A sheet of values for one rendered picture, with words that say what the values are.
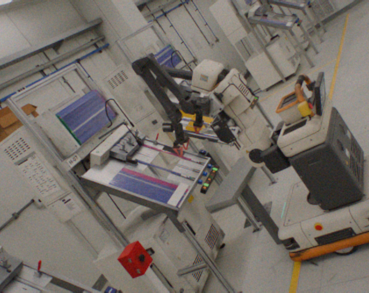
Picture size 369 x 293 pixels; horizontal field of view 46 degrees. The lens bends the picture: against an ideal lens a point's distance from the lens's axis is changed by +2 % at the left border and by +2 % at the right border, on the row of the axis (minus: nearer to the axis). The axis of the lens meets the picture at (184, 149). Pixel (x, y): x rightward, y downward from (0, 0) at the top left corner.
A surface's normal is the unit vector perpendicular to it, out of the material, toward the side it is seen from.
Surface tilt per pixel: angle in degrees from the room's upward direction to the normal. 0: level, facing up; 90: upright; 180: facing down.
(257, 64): 90
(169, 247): 90
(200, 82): 90
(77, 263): 90
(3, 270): 47
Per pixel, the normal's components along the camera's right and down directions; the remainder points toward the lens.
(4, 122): 0.65, -0.55
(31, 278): 0.15, -0.83
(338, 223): -0.35, 0.47
